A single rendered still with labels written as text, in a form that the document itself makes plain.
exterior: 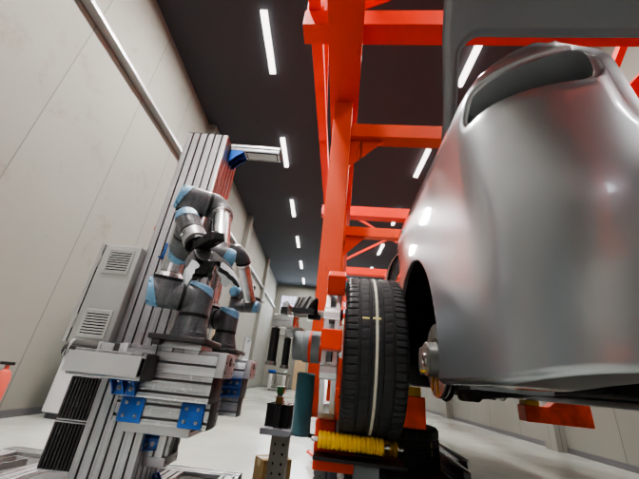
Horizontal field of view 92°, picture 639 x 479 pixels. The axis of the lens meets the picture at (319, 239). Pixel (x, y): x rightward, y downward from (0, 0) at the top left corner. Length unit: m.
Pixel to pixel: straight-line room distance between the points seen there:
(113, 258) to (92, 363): 0.60
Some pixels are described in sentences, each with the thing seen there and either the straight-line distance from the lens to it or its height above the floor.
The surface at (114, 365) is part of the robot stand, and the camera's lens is 1.35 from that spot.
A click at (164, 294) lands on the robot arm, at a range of 1.41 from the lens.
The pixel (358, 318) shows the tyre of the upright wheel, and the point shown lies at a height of 0.94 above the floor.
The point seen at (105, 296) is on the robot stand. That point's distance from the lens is 1.77.
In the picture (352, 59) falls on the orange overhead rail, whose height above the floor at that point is 2.97.
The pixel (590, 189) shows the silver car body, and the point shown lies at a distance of 0.80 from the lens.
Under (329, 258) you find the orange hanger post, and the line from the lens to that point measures 2.13.
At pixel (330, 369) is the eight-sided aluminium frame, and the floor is 0.75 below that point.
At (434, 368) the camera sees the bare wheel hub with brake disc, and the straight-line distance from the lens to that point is 1.55.
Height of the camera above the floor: 0.71
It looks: 24 degrees up
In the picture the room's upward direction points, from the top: 6 degrees clockwise
